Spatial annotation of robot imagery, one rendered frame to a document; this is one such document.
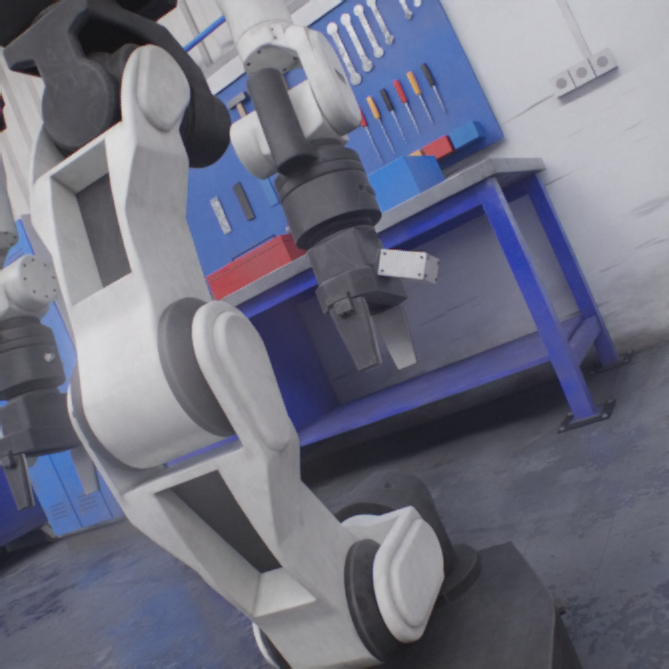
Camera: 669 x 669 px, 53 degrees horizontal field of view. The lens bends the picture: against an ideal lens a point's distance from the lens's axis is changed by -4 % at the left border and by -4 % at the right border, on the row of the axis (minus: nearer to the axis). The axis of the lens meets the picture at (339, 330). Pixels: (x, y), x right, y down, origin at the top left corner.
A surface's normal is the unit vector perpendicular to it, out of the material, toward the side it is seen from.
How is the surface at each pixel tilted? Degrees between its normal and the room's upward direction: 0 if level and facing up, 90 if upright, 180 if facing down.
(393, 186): 90
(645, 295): 90
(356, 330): 79
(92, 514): 90
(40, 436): 90
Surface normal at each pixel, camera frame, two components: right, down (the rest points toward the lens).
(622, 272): -0.47, 0.22
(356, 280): 0.33, -0.29
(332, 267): -0.39, -0.03
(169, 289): 0.86, -0.38
